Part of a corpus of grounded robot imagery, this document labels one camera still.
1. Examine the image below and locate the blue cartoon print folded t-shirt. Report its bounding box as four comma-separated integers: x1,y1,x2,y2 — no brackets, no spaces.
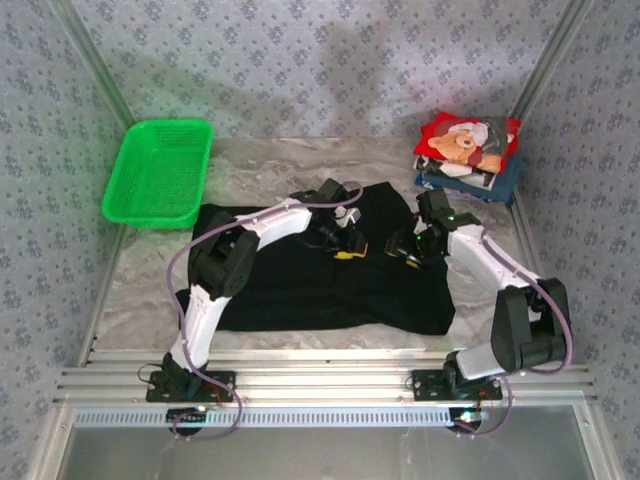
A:
413,172,454,196

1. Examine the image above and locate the white black print folded t-shirt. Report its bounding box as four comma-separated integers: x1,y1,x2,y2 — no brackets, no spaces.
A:
413,155,499,190

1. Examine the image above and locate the red bear print folded t-shirt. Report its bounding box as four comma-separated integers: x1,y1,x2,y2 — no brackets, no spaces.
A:
412,111,523,175

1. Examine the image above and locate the teal blue folded t-shirt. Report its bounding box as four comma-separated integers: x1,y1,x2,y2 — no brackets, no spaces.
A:
439,154,529,207

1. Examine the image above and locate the small controller board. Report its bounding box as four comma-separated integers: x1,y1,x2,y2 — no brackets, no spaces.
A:
448,407,490,432
167,405,210,427

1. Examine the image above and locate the green plastic basket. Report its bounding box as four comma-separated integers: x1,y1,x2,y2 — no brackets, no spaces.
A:
101,118,215,231

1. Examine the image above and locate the grey metal lower panel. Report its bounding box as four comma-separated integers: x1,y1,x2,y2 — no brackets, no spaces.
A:
29,402,621,480

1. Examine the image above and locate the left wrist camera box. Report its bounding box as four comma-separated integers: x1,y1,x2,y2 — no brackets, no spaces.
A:
333,206,362,230

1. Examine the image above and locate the aluminium mounting rail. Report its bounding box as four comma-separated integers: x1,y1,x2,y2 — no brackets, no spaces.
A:
53,348,599,407

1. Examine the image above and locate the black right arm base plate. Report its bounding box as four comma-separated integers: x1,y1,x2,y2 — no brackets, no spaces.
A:
410,368,504,402

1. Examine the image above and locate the slotted grey cable duct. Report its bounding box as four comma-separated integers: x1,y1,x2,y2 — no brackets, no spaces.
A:
73,407,484,429

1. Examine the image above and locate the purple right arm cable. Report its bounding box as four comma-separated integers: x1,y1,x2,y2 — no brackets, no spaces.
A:
449,192,575,441

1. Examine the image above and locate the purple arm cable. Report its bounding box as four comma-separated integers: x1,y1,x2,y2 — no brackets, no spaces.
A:
167,182,365,444
449,192,575,441

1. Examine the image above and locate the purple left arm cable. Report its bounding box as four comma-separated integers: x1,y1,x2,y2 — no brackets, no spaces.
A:
167,182,365,444

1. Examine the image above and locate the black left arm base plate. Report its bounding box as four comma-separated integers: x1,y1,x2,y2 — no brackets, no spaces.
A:
145,369,237,403

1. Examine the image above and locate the aluminium frame post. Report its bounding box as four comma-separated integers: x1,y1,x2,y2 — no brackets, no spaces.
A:
513,0,599,121
49,0,137,129

